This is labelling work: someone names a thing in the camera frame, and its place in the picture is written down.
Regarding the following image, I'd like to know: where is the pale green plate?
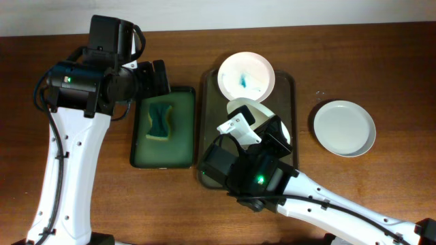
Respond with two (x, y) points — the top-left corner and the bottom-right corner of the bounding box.
(227, 97), (275, 131)

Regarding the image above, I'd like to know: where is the green yellow sponge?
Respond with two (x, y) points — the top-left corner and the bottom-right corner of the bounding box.
(146, 103), (172, 141)

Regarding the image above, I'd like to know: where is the pinkish white plate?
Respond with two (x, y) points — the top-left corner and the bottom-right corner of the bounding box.
(217, 52), (275, 102)

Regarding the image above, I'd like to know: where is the pale grey plate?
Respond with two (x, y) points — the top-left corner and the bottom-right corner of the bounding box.
(313, 100), (377, 158)

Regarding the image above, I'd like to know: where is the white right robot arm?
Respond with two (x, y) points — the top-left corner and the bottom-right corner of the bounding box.
(198, 101), (435, 244)

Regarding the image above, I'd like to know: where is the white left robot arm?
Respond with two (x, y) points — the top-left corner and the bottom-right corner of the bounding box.
(23, 15), (170, 244)

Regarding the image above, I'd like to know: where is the large dark serving tray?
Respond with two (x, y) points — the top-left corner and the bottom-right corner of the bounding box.
(198, 69), (300, 169)

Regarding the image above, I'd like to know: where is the green water tray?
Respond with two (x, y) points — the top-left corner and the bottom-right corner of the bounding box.
(129, 86), (196, 169)

